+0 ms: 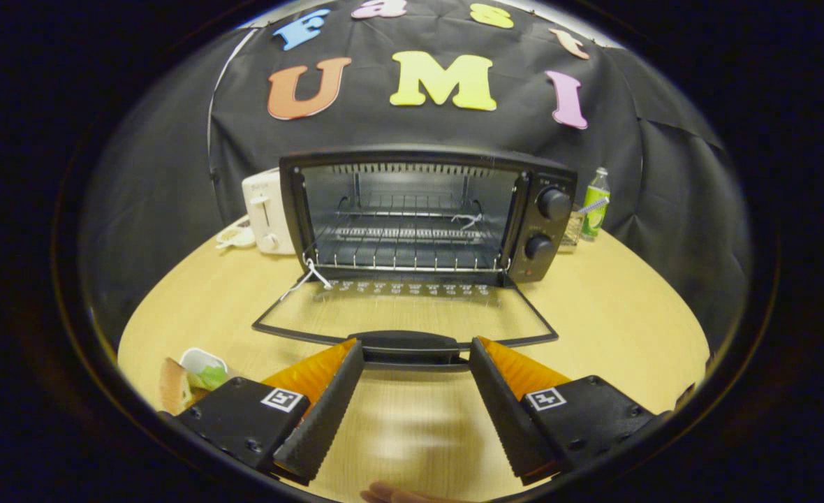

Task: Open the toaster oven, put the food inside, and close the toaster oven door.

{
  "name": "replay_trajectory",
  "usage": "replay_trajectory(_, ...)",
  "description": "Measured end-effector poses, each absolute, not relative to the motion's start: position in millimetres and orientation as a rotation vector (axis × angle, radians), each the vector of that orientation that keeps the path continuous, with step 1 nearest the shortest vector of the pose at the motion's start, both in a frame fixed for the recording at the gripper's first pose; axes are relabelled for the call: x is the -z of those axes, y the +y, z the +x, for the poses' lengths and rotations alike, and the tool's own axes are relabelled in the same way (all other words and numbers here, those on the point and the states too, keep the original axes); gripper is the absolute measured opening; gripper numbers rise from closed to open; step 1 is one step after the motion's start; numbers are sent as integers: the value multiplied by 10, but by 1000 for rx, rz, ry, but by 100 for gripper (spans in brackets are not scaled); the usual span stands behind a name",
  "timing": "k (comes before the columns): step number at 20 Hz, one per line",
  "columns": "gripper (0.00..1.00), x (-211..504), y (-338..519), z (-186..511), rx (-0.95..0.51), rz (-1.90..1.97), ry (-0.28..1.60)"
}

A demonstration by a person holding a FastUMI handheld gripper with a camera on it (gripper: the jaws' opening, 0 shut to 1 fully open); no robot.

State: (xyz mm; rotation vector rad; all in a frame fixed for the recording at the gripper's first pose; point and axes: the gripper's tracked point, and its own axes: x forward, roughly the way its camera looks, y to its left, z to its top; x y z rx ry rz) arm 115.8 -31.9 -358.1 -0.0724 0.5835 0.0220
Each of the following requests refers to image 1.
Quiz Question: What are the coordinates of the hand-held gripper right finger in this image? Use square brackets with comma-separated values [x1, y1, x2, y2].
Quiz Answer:
[468, 336, 670, 487]

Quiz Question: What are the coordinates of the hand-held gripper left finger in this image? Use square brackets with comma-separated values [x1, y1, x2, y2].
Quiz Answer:
[175, 338, 366, 487]

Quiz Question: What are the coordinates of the toy sandwich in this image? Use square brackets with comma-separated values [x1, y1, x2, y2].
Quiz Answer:
[159, 347, 230, 417]

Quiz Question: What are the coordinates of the black toaster oven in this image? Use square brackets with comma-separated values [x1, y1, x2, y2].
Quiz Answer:
[251, 145, 580, 372]

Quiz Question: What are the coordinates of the white pop-up toaster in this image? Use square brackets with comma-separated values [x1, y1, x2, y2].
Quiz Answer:
[241, 168, 298, 256]

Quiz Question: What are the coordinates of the small white plate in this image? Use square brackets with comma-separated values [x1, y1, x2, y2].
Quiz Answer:
[214, 217, 257, 251]

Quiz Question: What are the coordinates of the green drink bottle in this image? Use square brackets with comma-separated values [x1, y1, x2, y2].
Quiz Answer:
[580, 167, 612, 241]

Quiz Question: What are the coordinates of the wire mesh basket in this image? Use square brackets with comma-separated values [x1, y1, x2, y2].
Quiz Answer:
[559, 205, 587, 253]

